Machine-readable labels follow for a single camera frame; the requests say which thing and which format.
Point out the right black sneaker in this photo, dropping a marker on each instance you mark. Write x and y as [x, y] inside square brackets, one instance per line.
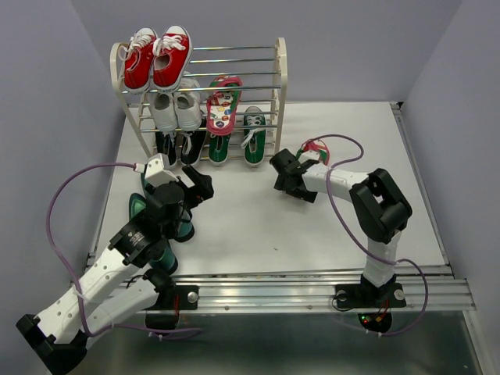
[193, 141]

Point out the green sneaker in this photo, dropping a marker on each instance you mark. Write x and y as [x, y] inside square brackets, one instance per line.
[254, 140]
[218, 149]

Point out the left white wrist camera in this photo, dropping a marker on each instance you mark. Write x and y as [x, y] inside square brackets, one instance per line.
[157, 171]

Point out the upper dark green leather shoe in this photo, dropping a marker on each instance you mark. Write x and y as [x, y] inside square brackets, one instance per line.
[186, 229]

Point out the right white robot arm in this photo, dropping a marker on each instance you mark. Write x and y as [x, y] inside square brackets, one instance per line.
[380, 207]

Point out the cream metal shoe shelf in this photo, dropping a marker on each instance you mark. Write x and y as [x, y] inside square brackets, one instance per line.
[263, 70]

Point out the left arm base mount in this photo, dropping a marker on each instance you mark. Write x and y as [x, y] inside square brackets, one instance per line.
[165, 313]

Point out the red sneaker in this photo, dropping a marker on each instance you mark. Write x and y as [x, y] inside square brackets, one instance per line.
[172, 53]
[138, 59]

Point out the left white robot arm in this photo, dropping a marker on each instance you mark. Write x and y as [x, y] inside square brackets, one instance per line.
[132, 273]

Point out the left white sneaker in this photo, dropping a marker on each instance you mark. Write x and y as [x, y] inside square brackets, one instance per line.
[163, 112]

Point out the lower dark green leather shoe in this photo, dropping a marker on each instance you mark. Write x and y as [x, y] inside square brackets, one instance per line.
[167, 261]

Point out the left black sneaker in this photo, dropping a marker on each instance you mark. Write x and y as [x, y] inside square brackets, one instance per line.
[166, 144]

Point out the pink patterned sandal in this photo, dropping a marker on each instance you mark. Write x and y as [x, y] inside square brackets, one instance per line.
[221, 105]
[317, 146]

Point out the left red sneaker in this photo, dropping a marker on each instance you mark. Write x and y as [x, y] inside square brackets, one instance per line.
[138, 59]

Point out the dark green leather shoe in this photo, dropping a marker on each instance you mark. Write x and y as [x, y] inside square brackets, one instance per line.
[186, 229]
[167, 261]

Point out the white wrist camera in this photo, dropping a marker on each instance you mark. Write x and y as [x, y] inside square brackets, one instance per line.
[309, 154]
[157, 171]

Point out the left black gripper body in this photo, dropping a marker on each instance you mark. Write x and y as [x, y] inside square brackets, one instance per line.
[191, 200]

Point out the right white sneaker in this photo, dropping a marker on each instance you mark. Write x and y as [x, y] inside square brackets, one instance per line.
[187, 105]

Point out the white sneaker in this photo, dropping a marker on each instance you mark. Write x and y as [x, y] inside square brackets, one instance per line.
[187, 105]
[163, 112]

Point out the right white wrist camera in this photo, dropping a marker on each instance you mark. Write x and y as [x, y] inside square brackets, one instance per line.
[309, 154]

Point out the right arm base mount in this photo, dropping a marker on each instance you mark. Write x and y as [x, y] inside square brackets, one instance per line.
[373, 304]

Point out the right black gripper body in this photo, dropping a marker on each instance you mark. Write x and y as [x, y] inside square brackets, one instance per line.
[310, 194]

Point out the right red sneaker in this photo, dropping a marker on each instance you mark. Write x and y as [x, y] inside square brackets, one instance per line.
[172, 53]

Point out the black sneaker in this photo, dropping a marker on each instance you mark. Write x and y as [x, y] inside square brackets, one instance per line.
[166, 144]
[193, 141]

